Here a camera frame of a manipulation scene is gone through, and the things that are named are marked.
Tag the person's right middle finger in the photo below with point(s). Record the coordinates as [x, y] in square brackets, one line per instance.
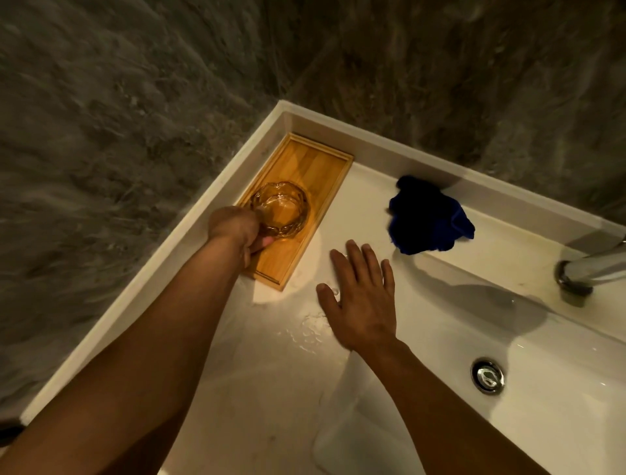
[357, 266]

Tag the wooden tray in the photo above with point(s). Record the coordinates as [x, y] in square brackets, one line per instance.
[298, 195]

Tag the person's left hand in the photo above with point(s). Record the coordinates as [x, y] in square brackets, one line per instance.
[235, 226]

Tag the person's right forearm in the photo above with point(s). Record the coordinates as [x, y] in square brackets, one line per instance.
[440, 416]

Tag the chrome sink drain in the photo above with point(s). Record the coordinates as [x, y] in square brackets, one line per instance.
[488, 376]

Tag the person's right little finger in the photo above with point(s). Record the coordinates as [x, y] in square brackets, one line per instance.
[389, 284]

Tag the person's left forearm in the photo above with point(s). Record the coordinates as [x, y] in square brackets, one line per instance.
[132, 372]

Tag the person's right hand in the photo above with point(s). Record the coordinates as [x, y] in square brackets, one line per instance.
[364, 303]

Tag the person's left fingers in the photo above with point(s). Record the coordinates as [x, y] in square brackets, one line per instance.
[258, 247]

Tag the person's right thumb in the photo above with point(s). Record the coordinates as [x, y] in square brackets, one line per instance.
[328, 302]

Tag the blue cloth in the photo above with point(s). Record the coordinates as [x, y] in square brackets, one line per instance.
[425, 218]

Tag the clear glass bowl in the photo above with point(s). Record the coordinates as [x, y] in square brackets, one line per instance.
[281, 209]

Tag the chrome faucet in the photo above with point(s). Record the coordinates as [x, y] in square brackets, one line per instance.
[589, 271]

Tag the white sink basin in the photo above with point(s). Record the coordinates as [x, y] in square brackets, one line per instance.
[391, 318]

